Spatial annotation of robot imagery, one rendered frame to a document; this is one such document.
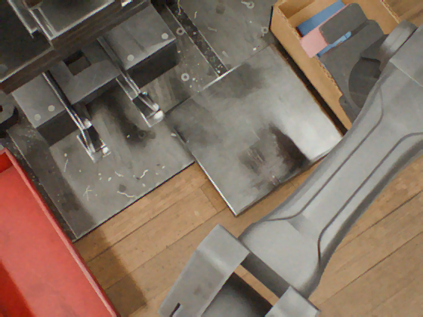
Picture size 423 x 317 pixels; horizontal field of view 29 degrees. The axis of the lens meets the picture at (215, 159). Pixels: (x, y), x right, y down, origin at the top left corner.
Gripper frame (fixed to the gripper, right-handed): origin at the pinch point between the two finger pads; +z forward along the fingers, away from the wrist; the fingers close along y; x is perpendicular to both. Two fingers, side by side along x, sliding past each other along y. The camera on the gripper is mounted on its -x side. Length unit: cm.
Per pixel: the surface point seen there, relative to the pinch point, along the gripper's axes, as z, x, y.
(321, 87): 14.7, -2.7, -5.8
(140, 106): 14.6, 17.5, 6.2
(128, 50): 18.1, 14.4, 11.7
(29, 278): 17.2, 40.4, -3.5
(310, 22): 20.2, -7.8, 0.2
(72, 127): 22.8, 25.1, 7.2
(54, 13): 1.0, 20.4, 21.8
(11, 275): 18.1, 41.9, -2.0
